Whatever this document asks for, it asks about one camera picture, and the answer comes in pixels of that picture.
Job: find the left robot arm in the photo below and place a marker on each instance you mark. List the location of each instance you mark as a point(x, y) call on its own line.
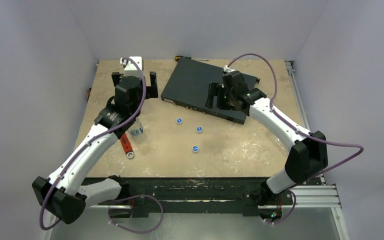
point(62, 193)

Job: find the blue white bottle cap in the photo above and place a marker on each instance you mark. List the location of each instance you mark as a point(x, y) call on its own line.
point(179, 121)
point(195, 149)
point(199, 129)

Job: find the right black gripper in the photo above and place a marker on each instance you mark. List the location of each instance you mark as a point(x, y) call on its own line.
point(221, 96)

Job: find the black flat electronics box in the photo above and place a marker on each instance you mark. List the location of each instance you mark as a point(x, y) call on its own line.
point(188, 87)

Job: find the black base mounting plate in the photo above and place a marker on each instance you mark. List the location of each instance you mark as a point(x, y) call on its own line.
point(197, 195)

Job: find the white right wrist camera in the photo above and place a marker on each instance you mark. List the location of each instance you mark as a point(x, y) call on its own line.
point(227, 71)

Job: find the clear plastic bottle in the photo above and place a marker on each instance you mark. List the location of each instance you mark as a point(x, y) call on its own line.
point(136, 131)

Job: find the aluminium frame rail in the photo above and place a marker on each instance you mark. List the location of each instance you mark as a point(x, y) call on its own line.
point(317, 196)

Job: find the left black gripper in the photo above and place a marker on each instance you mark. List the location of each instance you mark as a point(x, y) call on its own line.
point(151, 91)

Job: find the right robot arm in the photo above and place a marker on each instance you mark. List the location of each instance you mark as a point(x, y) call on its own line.
point(307, 155)

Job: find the red handled adjustable wrench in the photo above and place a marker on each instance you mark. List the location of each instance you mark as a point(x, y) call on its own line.
point(127, 148)

